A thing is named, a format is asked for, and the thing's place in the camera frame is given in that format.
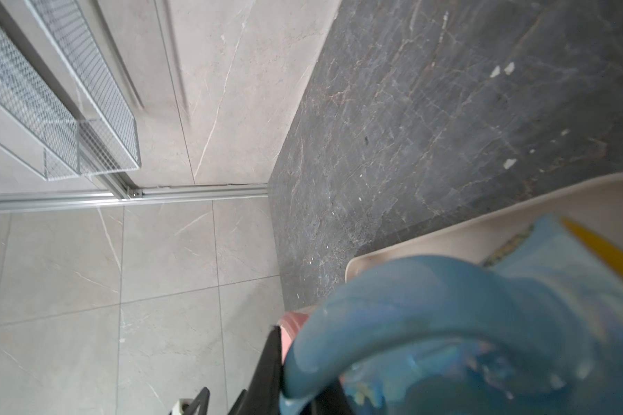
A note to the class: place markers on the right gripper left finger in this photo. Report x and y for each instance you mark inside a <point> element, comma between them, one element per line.
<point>199,405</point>

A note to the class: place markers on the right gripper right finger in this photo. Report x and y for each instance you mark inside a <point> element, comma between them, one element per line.
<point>263,394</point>

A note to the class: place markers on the pink cartoon mug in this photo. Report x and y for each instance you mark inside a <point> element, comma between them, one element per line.
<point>290,325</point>

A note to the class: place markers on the blue mug yellow inside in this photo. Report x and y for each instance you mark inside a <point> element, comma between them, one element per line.
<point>536,328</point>

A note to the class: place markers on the beige serving tray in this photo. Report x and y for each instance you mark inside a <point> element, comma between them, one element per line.
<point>596,203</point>

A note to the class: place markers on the white wire mesh basket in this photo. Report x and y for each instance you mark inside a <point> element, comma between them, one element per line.
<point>62,113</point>

